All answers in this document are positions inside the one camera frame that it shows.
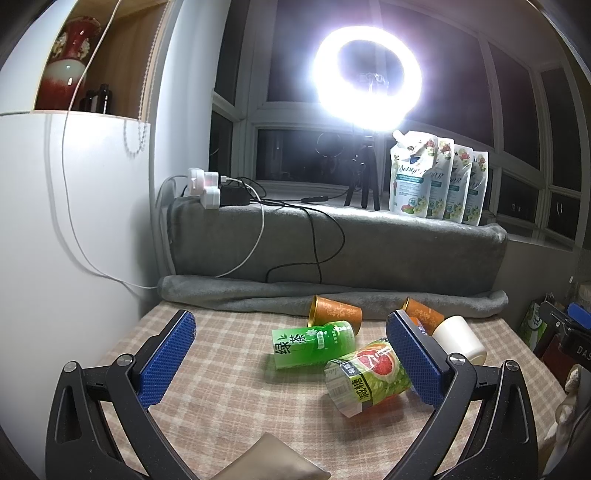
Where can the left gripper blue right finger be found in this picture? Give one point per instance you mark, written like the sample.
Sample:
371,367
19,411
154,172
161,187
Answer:
503,441

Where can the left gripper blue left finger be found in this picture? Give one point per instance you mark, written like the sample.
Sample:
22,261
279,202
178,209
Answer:
79,442

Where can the orange paper cup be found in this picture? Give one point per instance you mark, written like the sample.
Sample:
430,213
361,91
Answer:
324,311
423,315

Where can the white plastic cup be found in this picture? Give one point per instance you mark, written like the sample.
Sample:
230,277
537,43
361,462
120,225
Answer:
455,335

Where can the grapefruit green paper cup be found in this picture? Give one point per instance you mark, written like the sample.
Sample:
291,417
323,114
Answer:
365,378

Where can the white cabinet with shelf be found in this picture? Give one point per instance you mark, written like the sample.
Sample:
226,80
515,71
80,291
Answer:
78,259

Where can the grey fleece blanket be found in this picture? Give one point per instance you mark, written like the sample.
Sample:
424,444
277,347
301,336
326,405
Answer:
275,259

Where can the white power strip plugs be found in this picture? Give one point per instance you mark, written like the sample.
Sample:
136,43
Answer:
204,186

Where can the black power adapter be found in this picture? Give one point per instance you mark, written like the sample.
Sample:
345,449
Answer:
234,195

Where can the black tripod stand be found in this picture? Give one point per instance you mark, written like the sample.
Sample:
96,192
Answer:
364,173

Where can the dark glass bottle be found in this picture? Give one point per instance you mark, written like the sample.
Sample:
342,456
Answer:
97,101

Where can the red white ceramic vase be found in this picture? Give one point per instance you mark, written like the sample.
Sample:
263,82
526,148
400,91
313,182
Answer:
66,63

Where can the bright ring light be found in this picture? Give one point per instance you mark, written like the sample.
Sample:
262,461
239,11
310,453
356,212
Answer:
367,100

